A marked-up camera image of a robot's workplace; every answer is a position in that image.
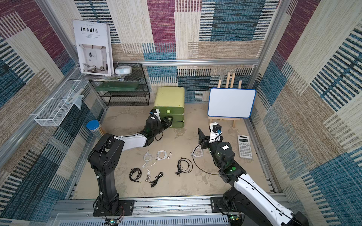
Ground green drawer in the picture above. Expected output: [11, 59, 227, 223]
[158, 106, 184, 115]

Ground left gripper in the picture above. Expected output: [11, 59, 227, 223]
[152, 116, 173, 138]

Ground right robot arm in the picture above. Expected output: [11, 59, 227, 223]
[198, 126, 309, 226]

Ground black wire mesh shelf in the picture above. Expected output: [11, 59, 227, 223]
[89, 64, 150, 107]

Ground green tray on shelf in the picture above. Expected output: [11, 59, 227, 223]
[95, 82, 139, 91]

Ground Inedia magazine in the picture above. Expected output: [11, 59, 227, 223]
[73, 20, 114, 76]

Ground green drawer cabinet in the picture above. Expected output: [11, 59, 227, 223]
[154, 86, 185, 128]

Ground white earphones coil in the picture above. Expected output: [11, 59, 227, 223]
[152, 150, 172, 165]
[142, 152, 153, 168]

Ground white earphones right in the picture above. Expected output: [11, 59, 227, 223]
[190, 147, 204, 158]

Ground black earphones right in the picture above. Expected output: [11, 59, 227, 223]
[175, 158, 193, 176]

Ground black earphones middle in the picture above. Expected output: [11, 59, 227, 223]
[145, 172, 164, 188]

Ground white earphones middle coil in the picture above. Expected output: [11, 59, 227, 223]
[152, 150, 172, 165]

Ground white oval box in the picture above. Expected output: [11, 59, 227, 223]
[115, 66, 133, 76]

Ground white calculator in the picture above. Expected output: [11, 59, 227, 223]
[238, 135, 253, 159]

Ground pencil cup blue lid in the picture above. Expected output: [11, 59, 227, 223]
[86, 120, 104, 139]

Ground black earphones left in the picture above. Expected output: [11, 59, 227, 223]
[129, 168, 142, 183]

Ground blue framed whiteboard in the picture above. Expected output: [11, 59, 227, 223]
[207, 88, 256, 119]

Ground white wire basket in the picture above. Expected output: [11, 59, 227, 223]
[35, 69, 88, 127]

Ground white earphones left coil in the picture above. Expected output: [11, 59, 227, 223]
[142, 152, 153, 168]

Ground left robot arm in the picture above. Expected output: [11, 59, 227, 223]
[88, 113, 173, 217]

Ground black earphones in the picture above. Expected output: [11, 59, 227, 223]
[129, 168, 142, 183]
[145, 172, 164, 188]
[175, 158, 193, 176]

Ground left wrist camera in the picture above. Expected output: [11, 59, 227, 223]
[150, 109, 161, 121]

